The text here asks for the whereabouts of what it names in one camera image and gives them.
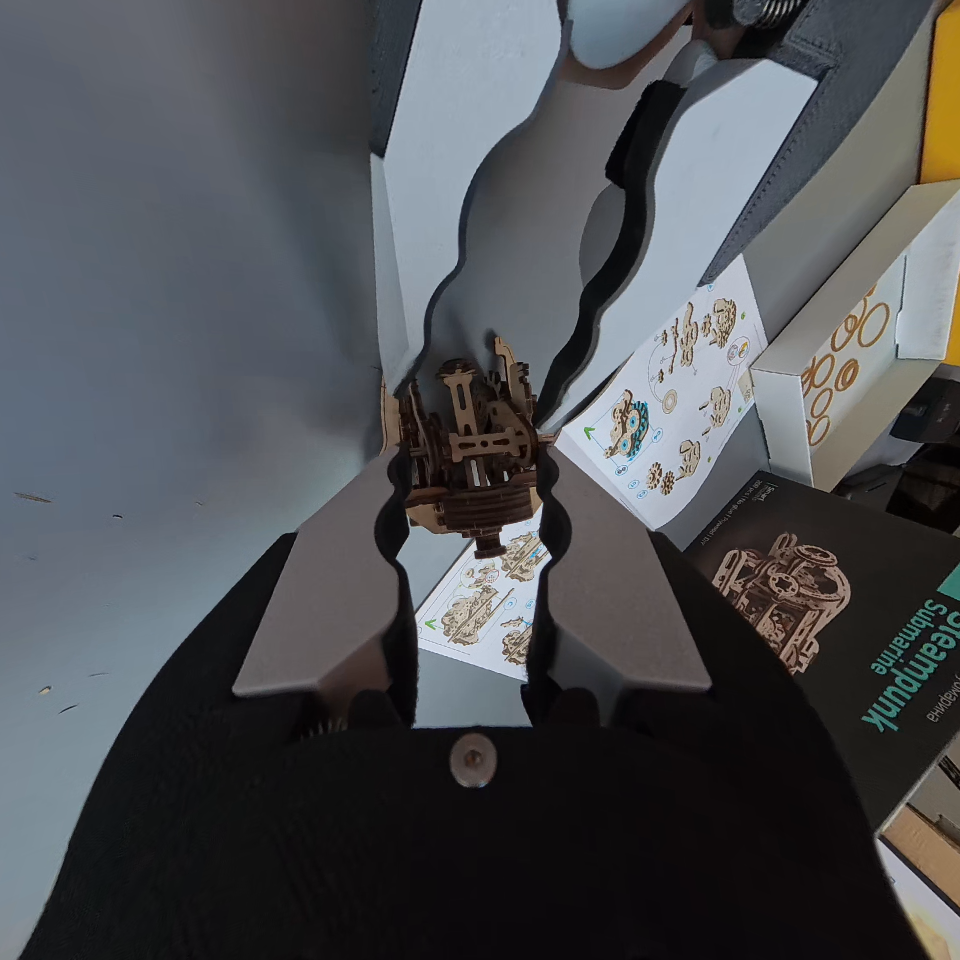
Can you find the grey desk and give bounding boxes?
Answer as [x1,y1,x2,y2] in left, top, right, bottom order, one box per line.
[0,0,774,960]

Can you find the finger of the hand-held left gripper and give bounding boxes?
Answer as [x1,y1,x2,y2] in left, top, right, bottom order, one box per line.
[369,0,575,459]
[534,58,820,434]

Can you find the wooden submarine model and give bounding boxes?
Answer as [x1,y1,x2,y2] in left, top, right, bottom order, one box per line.
[381,335,560,560]

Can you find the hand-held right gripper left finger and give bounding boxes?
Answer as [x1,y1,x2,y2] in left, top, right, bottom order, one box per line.
[232,453,419,727]

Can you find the illustrated instruction booklet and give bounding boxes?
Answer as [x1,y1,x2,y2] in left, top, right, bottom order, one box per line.
[416,255,770,684]

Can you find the black model kit box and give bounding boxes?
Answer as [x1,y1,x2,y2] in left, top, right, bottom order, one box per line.
[682,471,960,834]

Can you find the yellow plastic bin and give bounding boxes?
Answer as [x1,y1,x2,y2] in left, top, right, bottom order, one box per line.
[918,0,960,185]

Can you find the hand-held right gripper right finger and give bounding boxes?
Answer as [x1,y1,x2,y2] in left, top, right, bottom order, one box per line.
[523,442,712,727]

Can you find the white cardboard box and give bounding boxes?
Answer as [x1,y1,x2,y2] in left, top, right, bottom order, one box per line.
[750,180,960,492]

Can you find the pile of wooden rings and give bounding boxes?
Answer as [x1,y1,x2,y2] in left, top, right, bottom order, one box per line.
[801,285,894,447]

